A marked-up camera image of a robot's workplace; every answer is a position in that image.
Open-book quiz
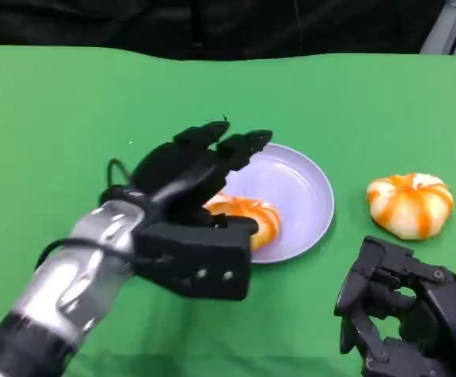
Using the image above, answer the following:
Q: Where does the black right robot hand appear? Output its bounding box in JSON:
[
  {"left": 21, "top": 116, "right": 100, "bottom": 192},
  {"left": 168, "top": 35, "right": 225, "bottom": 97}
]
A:
[{"left": 334, "top": 235, "right": 456, "bottom": 377}]

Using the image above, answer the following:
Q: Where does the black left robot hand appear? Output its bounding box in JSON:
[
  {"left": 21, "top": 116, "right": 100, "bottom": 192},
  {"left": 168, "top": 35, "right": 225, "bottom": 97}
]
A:
[{"left": 100, "top": 120, "right": 274, "bottom": 229}]

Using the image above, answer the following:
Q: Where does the orange and white bread roll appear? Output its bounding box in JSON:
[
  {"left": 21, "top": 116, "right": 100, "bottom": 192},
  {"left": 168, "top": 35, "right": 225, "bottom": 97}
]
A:
[
  {"left": 203, "top": 192, "right": 283, "bottom": 252},
  {"left": 366, "top": 172, "right": 455, "bottom": 241}
]

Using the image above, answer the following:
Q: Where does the lilac plate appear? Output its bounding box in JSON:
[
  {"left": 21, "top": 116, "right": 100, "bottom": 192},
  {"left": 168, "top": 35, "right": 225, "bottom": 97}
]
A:
[{"left": 202, "top": 142, "right": 336, "bottom": 265}]

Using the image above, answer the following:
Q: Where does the green cloth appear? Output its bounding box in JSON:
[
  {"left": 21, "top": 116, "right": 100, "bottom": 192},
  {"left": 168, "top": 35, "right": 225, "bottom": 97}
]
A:
[{"left": 0, "top": 45, "right": 456, "bottom": 377}]

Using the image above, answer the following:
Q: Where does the black backdrop curtain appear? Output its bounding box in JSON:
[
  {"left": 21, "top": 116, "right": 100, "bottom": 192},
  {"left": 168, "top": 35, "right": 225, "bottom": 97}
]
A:
[{"left": 0, "top": 0, "right": 448, "bottom": 62}]

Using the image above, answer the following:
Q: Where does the black looped wrist cable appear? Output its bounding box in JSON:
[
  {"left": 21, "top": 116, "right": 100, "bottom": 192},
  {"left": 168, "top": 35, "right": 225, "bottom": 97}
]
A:
[{"left": 106, "top": 158, "right": 135, "bottom": 190}]

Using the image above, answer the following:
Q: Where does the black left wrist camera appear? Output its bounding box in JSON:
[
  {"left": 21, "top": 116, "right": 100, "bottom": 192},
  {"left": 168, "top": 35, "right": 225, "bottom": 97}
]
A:
[{"left": 132, "top": 214, "right": 261, "bottom": 302}]

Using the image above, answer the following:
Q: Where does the black camera cable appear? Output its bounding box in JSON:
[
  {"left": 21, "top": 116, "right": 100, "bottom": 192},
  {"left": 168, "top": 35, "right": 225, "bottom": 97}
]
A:
[{"left": 34, "top": 236, "right": 176, "bottom": 273}]

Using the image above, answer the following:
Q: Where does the grey metal frame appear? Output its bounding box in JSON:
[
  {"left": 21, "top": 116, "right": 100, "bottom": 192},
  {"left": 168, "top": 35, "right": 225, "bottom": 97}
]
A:
[{"left": 419, "top": 0, "right": 456, "bottom": 56}]

